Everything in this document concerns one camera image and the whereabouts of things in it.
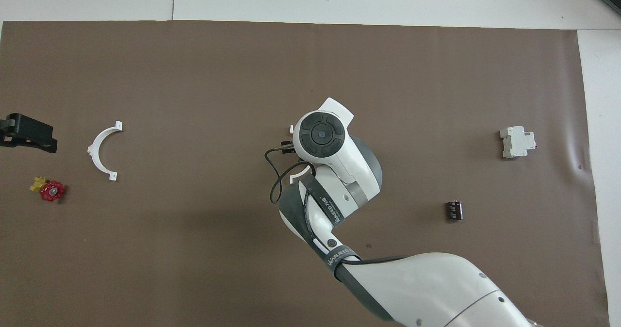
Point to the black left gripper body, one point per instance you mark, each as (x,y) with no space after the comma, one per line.
(4,133)

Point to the white circuit breaker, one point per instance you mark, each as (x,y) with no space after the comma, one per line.
(516,142)

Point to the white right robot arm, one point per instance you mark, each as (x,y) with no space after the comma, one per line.
(427,288)

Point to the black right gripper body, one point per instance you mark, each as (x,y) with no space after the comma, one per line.
(291,149)

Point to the brown table mat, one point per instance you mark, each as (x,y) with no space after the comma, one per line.
(145,74)

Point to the black cylindrical capacitor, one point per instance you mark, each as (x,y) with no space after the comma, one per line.
(454,210)

